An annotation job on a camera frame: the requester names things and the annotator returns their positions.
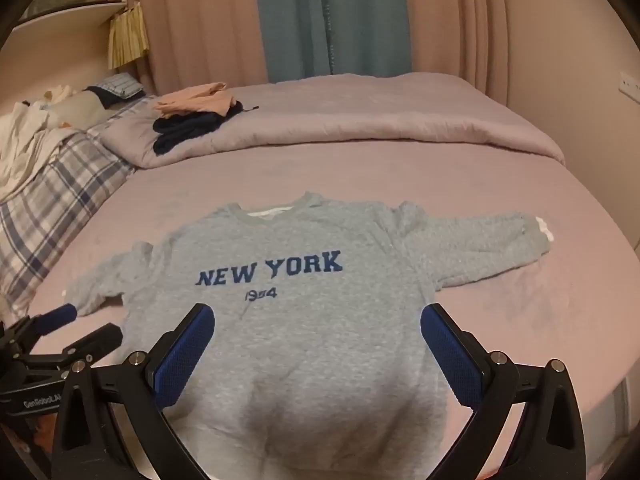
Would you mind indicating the grey printed sweatshirt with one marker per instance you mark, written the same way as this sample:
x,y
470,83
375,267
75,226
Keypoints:
x,y
310,345

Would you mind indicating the pink duvet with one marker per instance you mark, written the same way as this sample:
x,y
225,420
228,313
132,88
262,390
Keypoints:
x,y
375,115

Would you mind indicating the plaid pillow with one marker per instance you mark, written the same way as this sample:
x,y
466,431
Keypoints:
x,y
55,200

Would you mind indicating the teal curtain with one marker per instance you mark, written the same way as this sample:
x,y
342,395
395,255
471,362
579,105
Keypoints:
x,y
330,15

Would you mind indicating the white shelf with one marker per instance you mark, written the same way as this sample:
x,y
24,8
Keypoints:
x,y
65,14

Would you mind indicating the yellow fringed cloth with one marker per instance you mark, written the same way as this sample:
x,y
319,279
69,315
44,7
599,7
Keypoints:
x,y
128,40

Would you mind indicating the dark cloth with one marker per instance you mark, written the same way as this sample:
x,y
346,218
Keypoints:
x,y
102,96

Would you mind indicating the grey pillow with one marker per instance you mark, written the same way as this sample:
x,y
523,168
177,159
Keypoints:
x,y
82,110

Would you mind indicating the bed with pink sheet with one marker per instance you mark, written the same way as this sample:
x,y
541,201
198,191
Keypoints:
x,y
530,310

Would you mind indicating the white crumpled cloth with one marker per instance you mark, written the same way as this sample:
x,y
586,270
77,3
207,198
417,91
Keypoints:
x,y
20,150

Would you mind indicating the pink curtain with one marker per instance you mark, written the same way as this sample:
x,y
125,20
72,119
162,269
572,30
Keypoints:
x,y
465,20
200,25

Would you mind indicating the white wall socket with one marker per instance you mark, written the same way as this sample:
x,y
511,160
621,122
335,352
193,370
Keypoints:
x,y
630,85

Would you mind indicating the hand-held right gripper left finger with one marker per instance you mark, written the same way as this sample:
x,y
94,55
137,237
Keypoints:
x,y
184,356

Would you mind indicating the striped folded cloth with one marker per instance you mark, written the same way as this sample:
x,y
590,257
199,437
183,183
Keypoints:
x,y
123,85

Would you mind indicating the peach garment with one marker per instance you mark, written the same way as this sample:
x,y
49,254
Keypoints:
x,y
195,101

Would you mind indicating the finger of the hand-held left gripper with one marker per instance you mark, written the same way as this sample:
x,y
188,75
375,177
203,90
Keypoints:
x,y
59,314
96,341

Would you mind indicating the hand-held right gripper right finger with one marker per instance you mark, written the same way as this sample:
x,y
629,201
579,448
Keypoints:
x,y
451,356

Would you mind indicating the navy garment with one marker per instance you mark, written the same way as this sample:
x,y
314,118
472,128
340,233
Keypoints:
x,y
184,131

